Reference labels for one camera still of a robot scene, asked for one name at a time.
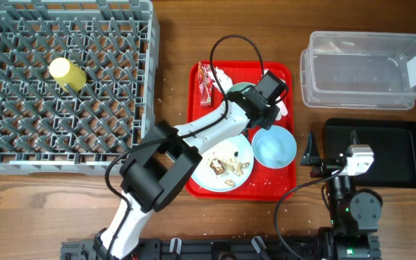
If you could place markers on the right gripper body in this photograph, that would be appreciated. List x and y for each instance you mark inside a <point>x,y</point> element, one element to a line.
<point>325,167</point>

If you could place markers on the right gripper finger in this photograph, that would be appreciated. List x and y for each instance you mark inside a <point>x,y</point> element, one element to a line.
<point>311,155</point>
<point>354,138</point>

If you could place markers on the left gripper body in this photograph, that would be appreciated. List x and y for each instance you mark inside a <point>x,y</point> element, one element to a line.
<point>272,113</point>

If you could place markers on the white plastic fork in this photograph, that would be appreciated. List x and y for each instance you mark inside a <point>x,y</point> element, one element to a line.
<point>283,111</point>

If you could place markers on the light blue bowl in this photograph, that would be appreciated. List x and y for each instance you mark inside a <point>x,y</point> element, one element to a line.
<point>274,148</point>

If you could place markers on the white napkin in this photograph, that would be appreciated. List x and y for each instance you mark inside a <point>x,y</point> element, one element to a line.
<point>225,81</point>

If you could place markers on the light blue plate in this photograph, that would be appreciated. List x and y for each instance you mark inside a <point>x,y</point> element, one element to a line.
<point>204,176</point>

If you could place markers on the red snack wrapper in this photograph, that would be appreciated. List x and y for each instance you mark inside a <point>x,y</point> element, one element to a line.
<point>205,84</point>

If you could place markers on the yellow plastic cup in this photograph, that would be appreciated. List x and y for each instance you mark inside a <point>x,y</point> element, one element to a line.
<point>66,73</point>

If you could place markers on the green bowl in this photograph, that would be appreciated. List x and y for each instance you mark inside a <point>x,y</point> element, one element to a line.
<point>240,87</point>

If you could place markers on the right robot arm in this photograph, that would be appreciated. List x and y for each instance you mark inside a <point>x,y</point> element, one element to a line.
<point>354,213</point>

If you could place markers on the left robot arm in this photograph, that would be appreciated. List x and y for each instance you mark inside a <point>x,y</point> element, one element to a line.
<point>155,171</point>

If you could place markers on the grey plastic dishwasher rack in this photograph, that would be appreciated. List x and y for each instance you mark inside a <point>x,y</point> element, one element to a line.
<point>46,129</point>

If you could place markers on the black plastic tray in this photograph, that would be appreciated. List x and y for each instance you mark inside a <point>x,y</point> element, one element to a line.
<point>393,144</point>

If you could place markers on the red plastic tray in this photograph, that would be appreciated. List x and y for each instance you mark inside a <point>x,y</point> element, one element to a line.
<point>263,184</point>

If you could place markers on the food scraps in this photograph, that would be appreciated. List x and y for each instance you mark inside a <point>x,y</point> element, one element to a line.
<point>228,166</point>

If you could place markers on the clear plastic bin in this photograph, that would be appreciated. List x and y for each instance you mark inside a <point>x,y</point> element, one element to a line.
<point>359,70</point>

